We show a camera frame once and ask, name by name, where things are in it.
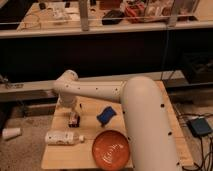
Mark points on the black power adapter box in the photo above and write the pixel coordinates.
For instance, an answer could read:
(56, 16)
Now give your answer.
(199, 127)

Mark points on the red object on bench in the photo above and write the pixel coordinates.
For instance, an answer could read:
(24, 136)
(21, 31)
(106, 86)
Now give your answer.
(135, 13)

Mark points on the white plastic bottle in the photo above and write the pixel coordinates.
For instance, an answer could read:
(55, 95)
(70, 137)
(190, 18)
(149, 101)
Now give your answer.
(63, 138)

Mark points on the black bag on bench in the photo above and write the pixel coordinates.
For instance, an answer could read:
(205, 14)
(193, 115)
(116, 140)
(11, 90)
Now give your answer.
(112, 17)

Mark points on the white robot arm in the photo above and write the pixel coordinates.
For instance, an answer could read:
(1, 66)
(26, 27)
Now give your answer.
(146, 120)

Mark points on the orange ceramic bowl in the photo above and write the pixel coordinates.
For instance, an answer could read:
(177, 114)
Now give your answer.
(110, 151)

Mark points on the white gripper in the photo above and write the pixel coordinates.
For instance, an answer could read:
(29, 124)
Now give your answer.
(74, 117)

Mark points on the wooden workbench shelf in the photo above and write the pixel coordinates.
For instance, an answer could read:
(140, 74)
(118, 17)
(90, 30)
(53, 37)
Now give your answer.
(42, 18)

